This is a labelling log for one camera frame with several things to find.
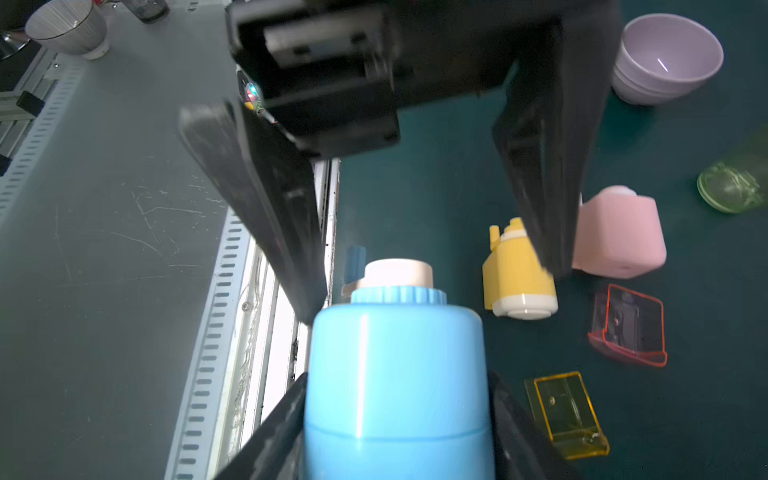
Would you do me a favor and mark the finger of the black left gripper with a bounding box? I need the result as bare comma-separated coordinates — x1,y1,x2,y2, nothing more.
492,23,621,279
178,102,328,325

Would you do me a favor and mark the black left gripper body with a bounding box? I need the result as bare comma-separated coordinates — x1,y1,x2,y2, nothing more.
225,1,621,159

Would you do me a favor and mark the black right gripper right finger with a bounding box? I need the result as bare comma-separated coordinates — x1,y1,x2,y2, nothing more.
488,370,582,480

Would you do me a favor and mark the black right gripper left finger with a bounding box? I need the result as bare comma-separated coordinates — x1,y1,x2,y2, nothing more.
215,372,309,480

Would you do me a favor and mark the yellow transparent tray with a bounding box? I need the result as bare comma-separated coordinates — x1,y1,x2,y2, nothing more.
524,371,611,460

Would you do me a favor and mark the blue pencil sharpener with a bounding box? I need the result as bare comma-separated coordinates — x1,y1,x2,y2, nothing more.
302,258,495,479

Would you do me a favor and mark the yellow pencil sharpener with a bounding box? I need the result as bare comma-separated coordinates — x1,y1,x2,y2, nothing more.
482,217,559,321

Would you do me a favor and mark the red transparent tray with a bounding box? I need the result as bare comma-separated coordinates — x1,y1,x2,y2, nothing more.
587,284,668,368

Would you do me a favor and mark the lilac ceramic bowl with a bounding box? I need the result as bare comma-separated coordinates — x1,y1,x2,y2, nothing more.
611,13,725,106

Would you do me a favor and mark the green glass tumbler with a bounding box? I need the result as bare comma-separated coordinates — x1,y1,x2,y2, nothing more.
697,125,767,214

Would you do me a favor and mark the striped white cup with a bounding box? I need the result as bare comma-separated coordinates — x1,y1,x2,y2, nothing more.
24,0,110,60

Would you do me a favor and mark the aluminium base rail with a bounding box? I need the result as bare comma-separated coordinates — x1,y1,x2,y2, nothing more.
207,238,309,479

